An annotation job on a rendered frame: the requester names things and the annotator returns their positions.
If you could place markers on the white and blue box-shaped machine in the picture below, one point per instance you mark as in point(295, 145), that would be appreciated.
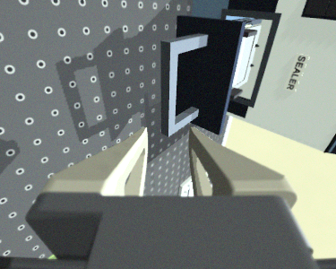
point(294, 92)

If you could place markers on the white sheet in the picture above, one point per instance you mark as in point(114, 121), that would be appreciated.
point(243, 59)

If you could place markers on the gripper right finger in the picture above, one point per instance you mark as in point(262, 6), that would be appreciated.
point(232, 173)

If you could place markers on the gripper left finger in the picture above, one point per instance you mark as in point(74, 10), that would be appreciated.
point(105, 172)

